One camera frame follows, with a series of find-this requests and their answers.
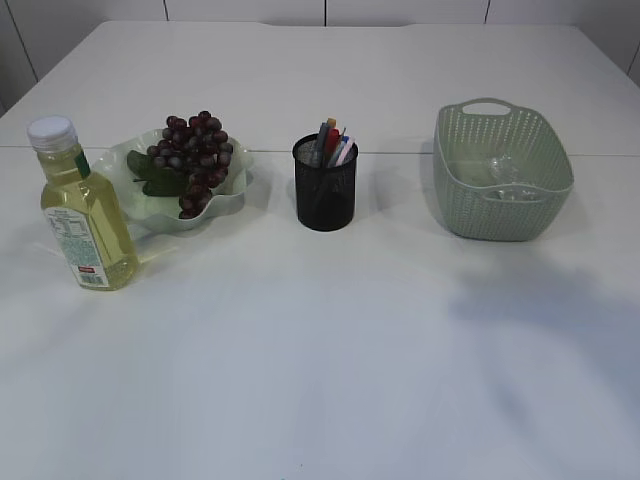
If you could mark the green wavy glass plate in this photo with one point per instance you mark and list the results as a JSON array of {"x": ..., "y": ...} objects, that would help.
[{"x": 161, "y": 214}]

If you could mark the clear plastic sheet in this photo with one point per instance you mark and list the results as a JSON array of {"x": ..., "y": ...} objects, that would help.
[{"x": 508, "y": 184}]

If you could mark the black mesh pen holder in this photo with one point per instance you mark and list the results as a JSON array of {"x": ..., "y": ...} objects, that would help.
[{"x": 325, "y": 198}]

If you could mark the blue capped scissors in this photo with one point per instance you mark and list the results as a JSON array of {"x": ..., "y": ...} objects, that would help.
[{"x": 340, "y": 146}]

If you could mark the purple artificial grape bunch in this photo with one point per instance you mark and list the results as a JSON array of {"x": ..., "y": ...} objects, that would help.
[{"x": 191, "y": 159}]

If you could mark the yellow tea bottle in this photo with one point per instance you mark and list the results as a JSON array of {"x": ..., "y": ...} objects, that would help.
[{"x": 82, "y": 209}]

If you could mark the red glitter pen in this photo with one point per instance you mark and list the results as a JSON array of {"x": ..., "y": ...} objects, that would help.
[{"x": 332, "y": 141}]

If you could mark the green plastic woven basket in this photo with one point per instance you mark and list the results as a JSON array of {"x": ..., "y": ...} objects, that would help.
[{"x": 464, "y": 141}]

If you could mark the pink scissors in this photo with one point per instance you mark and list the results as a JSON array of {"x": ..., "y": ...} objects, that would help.
[{"x": 344, "y": 152}]

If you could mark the silver glitter pen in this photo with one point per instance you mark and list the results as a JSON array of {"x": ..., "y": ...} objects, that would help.
[{"x": 316, "y": 158}]

